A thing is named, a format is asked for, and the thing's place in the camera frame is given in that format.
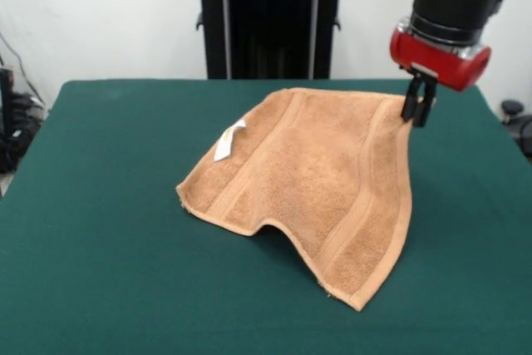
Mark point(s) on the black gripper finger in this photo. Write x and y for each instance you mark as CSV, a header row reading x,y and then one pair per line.
x,y
409,103
425,109

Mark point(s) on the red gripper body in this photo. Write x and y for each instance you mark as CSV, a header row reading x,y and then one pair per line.
x,y
440,62

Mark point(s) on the tan terry towel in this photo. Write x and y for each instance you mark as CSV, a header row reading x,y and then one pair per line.
x,y
311,184

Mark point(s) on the grey office chair base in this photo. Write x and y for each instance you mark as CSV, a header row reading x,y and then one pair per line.
x,y
512,107

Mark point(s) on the dark green table cloth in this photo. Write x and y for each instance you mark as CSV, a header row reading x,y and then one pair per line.
x,y
124,267

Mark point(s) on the black metal stand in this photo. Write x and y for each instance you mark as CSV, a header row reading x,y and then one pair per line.
x,y
5,101

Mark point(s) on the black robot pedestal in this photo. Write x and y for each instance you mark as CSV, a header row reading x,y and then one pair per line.
x,y
270,31

